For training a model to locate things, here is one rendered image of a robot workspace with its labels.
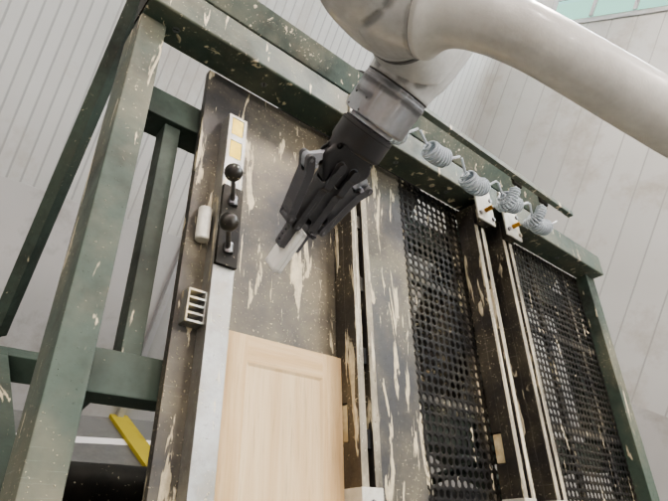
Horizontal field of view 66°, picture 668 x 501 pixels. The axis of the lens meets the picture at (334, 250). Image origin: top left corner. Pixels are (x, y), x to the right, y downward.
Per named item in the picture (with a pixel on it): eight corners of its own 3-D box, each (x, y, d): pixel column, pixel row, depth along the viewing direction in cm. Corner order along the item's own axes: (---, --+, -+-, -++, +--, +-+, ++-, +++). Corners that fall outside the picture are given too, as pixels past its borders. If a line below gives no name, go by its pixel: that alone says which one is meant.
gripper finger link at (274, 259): (303, 234, 70) (299, 232, 70) (275, 273, 72) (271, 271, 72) (294, 222, 72) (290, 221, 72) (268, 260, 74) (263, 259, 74)
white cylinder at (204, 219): (196, 209, 112) (191, 241, 108) (202, 203, 110) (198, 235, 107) (208, 214, 114) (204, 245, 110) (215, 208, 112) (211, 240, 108)
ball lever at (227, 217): (218, 257, 107) (217, 224, 96) (220, 243, 109) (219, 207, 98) (236, 259, 108) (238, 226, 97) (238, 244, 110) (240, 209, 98)
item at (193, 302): (177, 324, 99) (184, 320, 97) (182, 291, 102) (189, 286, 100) (196, 329, 101) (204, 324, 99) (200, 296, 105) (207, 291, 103)
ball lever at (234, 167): (223, 210, 113) (223, 173, 102) (225, 196, 115) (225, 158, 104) (241, 212, 114) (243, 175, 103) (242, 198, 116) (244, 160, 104)
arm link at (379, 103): (356, 58, 65) (329, 97, 67) (395, 83, 59) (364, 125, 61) (399, 92, 72) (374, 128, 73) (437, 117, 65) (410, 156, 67)
